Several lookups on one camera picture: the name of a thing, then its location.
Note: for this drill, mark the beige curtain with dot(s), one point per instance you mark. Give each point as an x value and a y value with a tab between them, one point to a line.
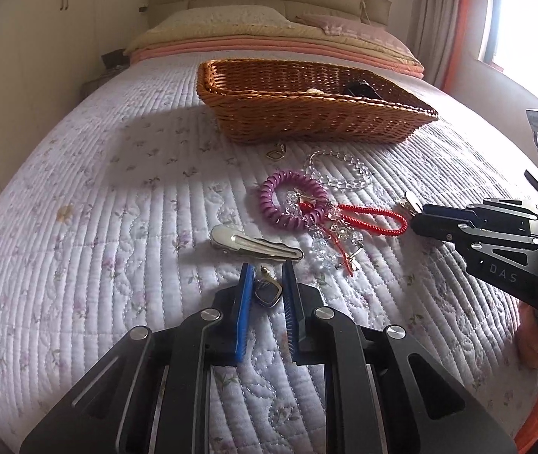
432	14

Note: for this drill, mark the small white item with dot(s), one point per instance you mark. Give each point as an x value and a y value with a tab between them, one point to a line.
315	91

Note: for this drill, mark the black item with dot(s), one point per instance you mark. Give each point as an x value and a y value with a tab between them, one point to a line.
362	90

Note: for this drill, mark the person's right hand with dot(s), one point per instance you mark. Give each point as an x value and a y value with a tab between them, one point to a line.
531	340

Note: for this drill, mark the bedside nightstand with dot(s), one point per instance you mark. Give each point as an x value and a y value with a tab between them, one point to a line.
101	83

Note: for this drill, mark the silver metal hair clip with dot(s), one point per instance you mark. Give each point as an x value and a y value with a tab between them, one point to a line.
250	243

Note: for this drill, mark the pink pillow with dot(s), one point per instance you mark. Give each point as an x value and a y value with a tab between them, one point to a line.
340	26

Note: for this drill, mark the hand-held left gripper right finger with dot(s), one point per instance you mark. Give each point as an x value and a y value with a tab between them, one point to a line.
290	314

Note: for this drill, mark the floral quilted bedspread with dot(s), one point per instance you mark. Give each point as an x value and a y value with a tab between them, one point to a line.
108	198

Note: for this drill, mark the brown wicker basket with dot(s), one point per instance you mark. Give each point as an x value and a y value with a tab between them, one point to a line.
307	118

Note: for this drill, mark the white wardrobe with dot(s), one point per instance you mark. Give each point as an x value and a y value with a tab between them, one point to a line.
37	33

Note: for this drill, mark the small silver clip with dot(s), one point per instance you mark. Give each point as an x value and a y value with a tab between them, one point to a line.
410	202

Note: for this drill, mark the small gold earring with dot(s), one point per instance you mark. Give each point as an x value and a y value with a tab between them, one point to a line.
274	152

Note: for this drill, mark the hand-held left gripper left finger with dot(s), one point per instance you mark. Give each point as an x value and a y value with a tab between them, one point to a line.
244	314

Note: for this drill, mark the folded pink blanket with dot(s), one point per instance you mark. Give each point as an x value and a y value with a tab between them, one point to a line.
259	49

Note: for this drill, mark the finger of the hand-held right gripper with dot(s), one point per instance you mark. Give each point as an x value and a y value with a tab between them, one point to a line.
491	213
496	257

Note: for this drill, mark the cream pillow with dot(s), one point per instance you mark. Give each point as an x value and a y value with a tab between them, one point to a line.
221	16

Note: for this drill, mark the dark square pendant earring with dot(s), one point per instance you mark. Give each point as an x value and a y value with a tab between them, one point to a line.
265	293

